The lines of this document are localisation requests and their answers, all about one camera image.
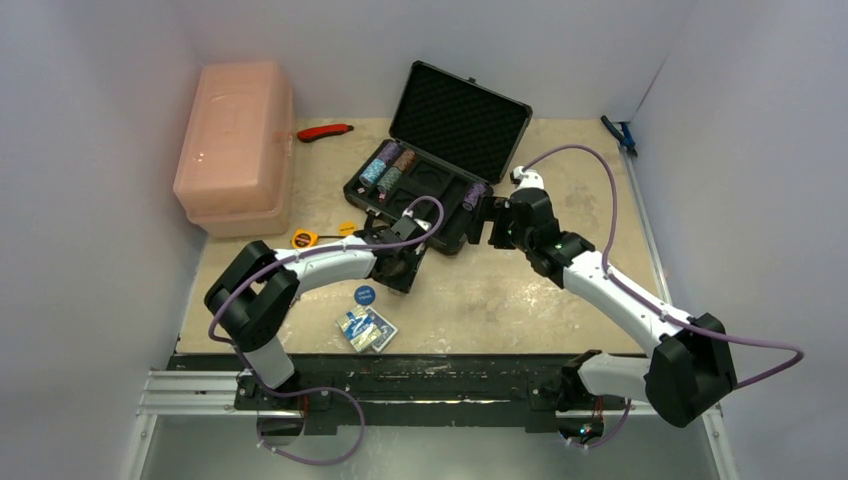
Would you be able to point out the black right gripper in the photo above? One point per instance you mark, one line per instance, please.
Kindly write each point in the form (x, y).
(499, 223)

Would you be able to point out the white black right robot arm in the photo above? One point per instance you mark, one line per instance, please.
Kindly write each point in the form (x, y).
(687, 366)

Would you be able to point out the yellow tape measure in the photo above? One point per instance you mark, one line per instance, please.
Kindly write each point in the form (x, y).
(302, 238)

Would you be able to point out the blue Texas Hold'em card box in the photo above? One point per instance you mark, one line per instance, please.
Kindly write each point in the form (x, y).
(359, 328)

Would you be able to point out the brown black poker chip roll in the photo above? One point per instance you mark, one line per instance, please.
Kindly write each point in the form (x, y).
(405, 160)

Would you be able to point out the lavender poker chip roll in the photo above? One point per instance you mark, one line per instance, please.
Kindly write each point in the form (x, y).
(390, 152)

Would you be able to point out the blue handled pliers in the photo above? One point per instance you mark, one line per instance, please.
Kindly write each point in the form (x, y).
(621, 132)

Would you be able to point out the red utility knife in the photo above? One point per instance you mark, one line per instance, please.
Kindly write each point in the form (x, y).
(315, 133)

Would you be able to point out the pink translucent plastic storage box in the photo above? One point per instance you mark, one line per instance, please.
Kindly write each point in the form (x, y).
(235, 174)

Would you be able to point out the green blue poker chip roll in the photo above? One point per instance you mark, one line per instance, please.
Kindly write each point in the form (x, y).
(389, 179)

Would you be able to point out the blue small blind button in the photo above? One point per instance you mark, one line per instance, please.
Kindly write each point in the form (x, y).
(364, 295)

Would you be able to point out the light blue poker chip roll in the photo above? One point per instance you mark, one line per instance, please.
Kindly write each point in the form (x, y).
(372, 172)

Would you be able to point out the blue backed playing card deck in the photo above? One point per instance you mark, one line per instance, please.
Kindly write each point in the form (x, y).
(386, 328)

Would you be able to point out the black poker set case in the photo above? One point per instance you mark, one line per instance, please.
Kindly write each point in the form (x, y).
(461, 132)

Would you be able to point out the purple black poker chip roll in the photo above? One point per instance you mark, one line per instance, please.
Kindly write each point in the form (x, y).
(473, 195)

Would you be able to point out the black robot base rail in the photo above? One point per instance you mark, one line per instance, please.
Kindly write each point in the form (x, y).
(535, 392)

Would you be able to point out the yellow big blind button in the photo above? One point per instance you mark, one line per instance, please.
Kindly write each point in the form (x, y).
(347, 228)

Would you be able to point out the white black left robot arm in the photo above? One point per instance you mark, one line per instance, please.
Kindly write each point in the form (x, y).
(251, 298)

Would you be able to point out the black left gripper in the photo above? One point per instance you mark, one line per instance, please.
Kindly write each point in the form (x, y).
(402, 283)

